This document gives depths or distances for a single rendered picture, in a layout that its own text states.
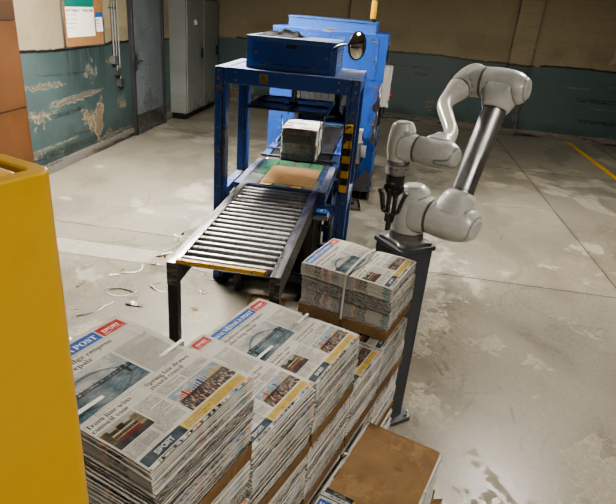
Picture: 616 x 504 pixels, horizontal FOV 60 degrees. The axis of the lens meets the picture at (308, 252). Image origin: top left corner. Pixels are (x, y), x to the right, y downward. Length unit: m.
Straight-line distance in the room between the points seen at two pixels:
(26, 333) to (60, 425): 0.08
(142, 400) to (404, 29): 10.29
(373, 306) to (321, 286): 0.22
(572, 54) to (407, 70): 2.95
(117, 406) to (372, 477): 1.05
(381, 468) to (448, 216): 1.04
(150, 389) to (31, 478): 0.64
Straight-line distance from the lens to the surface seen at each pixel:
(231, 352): 1.52
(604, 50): 11.61
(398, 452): 1.97
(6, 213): 0.33
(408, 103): 11.10
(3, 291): 0.35
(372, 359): 1.96
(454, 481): 2.80
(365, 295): 1.99
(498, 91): 2.45
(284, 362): 1.50
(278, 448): 1.36
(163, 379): 1.07
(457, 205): 2.33
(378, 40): 5.84
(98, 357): 1.15
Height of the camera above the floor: 1.95
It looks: 24 degrees down
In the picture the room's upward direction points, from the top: 5 degrees clockwise
